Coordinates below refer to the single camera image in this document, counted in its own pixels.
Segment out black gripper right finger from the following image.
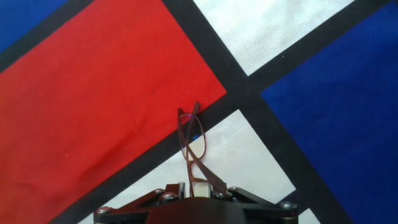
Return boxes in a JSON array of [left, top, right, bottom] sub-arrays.
[[208, 185, 299, 224]]

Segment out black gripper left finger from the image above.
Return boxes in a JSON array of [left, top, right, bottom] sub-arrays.
[[94, 182, 187, 224]]

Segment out brown thin-framed glasses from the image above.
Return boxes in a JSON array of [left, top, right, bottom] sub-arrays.
[[176, 100, 229, 198]]

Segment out colour block tablecloth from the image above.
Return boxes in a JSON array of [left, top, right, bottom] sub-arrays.
[[0, 0, 398, 224]]

